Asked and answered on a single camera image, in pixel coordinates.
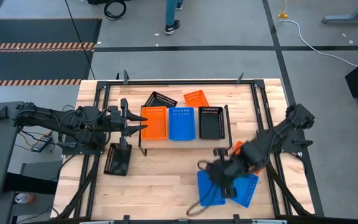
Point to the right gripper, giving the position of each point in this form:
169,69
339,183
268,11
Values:
225,172

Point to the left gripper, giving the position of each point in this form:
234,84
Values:
114,119

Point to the orange plastic basket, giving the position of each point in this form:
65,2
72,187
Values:
154,124
238,146
196,99

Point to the blue plastic basket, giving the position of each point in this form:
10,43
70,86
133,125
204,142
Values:
182,124
247,189
201,202

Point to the black plastic basket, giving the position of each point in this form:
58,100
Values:
211,124
162,101
117,161

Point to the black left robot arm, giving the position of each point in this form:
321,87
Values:
42,116

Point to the grey metal edge bar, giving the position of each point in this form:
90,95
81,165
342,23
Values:
96,222
269,221

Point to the black power adapter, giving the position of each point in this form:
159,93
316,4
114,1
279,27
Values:
41,143

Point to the grey cabinet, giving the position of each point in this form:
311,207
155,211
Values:
42,168

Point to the black hazard-striped floor mat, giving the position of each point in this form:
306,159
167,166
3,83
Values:
36,65

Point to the person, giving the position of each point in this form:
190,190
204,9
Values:
170,12

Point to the black equipment base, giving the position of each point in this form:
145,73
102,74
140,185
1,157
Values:
95,1

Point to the black desk stand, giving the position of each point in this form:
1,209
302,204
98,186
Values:
2,112

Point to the drink can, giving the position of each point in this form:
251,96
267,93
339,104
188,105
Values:
23,198

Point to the grey metal table foot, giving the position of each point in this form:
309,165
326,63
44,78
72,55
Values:
350,19

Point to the wooden shelf with black frame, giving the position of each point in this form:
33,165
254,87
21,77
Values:
185,143

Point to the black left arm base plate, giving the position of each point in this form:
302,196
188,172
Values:
82,152

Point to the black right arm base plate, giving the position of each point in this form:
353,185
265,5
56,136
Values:
286,149

